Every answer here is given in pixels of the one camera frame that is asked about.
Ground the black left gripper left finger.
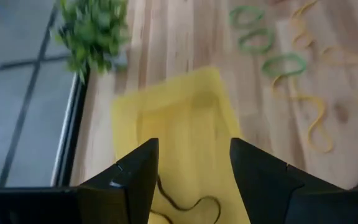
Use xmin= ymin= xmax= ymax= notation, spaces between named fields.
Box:
xmin=78 ymin=138 xmax=160 ymax=224

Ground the black table edge rail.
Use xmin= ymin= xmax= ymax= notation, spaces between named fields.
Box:
xmin=50 ymin=67 xmax=90 ymax=187

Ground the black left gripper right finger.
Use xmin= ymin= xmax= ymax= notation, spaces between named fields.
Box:
xmin=229 ymin=137 xmax=344 ymax=224

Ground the yellow translucent plastic bin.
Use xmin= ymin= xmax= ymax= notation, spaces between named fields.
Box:
xmin=110 ymin=67 xmax=244 ymax=224

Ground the green plant in white pot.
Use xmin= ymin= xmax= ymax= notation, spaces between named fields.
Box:
xmin=54 ymin=0 xmax=132 ymax=83

